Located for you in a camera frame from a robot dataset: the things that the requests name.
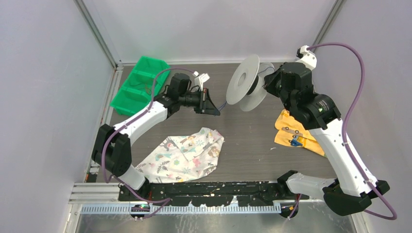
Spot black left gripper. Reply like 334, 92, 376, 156
179, 88, 220, 116

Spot blue cable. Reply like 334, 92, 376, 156
218, 63, 274, 112

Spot white perforated cable spool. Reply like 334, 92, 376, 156
226, 54, 275, 112

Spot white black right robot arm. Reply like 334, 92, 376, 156
264, 62, 390, 216

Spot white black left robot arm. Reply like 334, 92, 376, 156
91, 72, 220, 201

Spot yellow printed cloth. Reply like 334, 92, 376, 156
274, 109, 326, 157

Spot white patterned cloth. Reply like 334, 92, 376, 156
136, 127, 224, 183

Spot green plastic divided bin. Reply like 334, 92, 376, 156
110, 56, 170, 116

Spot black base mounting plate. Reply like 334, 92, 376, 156
136, 181, 297, 207

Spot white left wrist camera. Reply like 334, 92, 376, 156
193, 71, 210, 91

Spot aluminium frame rail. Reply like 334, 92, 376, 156
69, 183, 120, 204

